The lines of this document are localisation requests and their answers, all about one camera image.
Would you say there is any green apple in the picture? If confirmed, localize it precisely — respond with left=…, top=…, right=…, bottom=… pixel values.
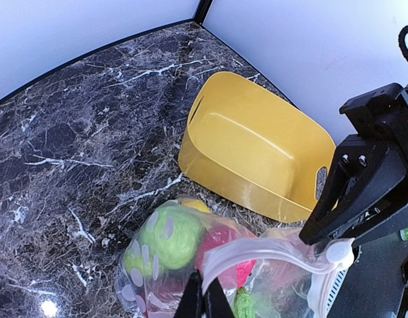
left=123, top=205, right=205, bottom=278

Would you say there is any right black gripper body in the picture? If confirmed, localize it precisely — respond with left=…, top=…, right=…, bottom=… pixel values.
left=340, top=83, right=408, bottom=239

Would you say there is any clear zip top bag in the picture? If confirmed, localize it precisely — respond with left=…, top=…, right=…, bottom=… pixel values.
left=115, top=197, right=354, bottom=317

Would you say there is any red pomegranate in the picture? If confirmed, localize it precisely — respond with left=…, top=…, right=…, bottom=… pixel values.
left=195, top=225, right=256, bottom=290

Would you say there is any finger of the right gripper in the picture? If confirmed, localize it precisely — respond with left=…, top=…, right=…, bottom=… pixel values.
left=299, top=134, right=407, bottom=245

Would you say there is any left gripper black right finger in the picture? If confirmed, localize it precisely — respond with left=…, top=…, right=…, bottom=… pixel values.
left=203, top=278, right=234, bottom=318

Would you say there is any yellow bell pepper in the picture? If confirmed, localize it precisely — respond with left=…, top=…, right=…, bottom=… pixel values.
left=182, top=198, right=211, bottom=213

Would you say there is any green bitter gourd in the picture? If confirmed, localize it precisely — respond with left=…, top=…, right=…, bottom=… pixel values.
left=232, top=287, right=281, bottom=318

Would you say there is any yellow plastic basket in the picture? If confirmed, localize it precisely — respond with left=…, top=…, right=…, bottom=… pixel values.
left=178, top=72, right=335, bottom=223

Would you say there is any right black frame post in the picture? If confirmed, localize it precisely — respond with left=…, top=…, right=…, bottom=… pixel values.
left=193, top=0, right=213, bottom=25

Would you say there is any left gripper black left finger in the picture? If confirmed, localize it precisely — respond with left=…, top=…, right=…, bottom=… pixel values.
left=174, top=270, right=203, bottom=318

